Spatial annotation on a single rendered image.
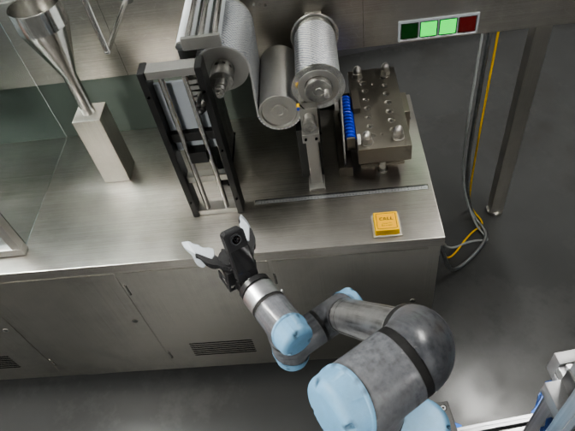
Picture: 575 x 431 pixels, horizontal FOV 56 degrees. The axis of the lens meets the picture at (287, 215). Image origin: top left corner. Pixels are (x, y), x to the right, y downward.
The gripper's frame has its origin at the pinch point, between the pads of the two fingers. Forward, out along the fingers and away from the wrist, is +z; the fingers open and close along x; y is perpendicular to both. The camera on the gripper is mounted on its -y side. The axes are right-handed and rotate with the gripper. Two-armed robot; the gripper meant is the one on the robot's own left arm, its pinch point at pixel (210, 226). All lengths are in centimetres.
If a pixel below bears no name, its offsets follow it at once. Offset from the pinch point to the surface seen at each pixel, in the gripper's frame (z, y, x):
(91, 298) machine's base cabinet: 47, 59, -28
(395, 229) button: -9, 25, 52
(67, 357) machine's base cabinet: 62, 103, -46
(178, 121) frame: 33.9, -5.4, 8.9
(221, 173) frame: 31.1, 15.1, 17.8
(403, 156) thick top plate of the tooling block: 7, 16, 68
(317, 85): 21, -10, 45
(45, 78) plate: 102, 8, -11
